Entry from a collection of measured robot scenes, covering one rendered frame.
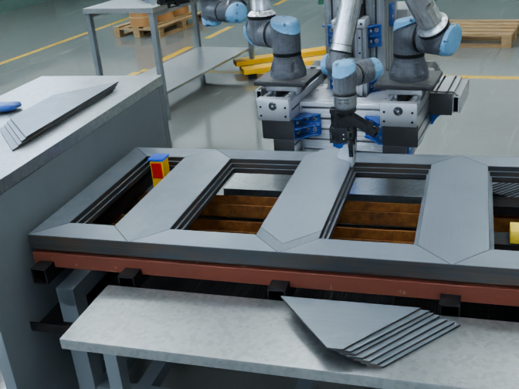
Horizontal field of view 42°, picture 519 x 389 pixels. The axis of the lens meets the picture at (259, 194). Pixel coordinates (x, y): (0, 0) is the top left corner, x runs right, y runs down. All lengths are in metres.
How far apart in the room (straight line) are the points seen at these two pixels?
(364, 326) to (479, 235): 0.44
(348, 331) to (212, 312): 0.38
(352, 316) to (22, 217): 1.06
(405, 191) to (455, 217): 0.62
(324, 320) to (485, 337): 0.38
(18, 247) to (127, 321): 0.50
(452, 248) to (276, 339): 0.52
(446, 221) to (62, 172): 1.24
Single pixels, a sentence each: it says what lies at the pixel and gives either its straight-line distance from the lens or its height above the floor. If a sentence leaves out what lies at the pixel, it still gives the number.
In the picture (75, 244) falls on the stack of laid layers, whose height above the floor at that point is 0.84.
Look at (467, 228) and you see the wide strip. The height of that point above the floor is 0.86.
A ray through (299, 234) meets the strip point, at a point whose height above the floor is 0.86.
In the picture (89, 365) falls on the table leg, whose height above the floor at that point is 0.39.
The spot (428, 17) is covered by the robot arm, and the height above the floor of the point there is 1.30.
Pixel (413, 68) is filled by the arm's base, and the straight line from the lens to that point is 2.66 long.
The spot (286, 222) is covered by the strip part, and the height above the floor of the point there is 0.86.
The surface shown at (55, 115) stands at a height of 1.07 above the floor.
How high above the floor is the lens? 1.75
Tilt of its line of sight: 24 degrees down
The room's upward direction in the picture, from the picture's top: 5 degrees counter-clockwise
